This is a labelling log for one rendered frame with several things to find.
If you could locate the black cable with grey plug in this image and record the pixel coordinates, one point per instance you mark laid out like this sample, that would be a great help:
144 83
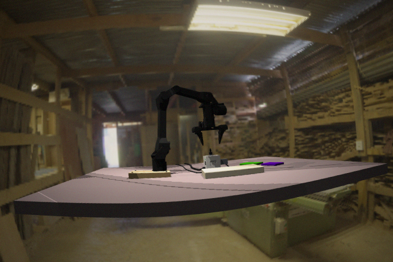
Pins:
223 161

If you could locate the white flat rectangular slab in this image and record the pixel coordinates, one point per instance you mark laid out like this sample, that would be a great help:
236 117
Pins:
232 171

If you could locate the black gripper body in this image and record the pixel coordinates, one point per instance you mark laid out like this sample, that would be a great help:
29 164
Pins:
209 121

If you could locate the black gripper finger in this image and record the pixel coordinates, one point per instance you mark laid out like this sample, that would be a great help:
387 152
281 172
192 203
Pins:
200 137
220 133

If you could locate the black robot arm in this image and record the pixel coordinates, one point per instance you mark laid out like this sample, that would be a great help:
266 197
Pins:
162 100

